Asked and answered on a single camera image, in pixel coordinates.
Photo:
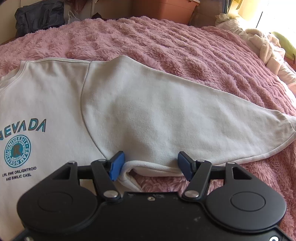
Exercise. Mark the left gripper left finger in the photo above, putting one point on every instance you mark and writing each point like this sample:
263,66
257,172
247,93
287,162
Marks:
105,173

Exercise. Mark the pink fluffy blanket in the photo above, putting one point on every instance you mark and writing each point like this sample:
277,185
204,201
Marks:
208,56

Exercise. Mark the white Nevada sweatshirt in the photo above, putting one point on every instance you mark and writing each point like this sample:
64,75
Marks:
58,110

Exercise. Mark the dark blue bag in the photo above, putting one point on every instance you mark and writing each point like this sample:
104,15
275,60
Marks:
39,16

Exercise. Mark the green plush toy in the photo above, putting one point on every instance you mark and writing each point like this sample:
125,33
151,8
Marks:
287,45

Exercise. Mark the brown plastic storage box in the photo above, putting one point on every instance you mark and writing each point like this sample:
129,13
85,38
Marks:
179,11

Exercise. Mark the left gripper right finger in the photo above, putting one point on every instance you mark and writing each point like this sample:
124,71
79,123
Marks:
197,173

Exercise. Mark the pale pink crumpled bedding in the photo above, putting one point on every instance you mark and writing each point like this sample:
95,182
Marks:
267,47

